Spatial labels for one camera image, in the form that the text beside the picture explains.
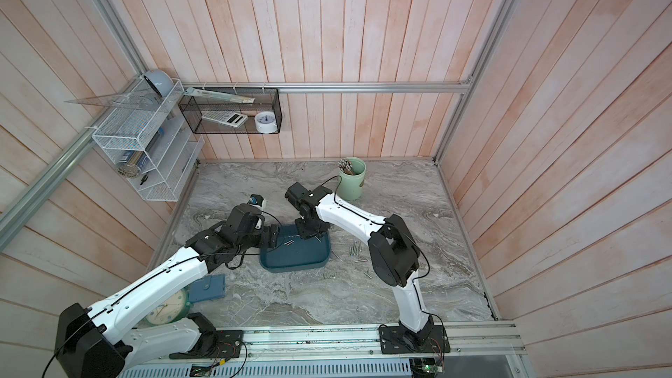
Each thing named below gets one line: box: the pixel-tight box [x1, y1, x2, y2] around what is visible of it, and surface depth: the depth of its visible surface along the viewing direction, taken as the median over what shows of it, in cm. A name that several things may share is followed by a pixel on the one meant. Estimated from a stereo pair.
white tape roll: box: [254, 111, 278, 134], surface depth 97 cm
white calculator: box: [201, 110, 249, 128], surface depth 100 cm
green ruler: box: [184, 87, 256, 105], surface depth 93 cm
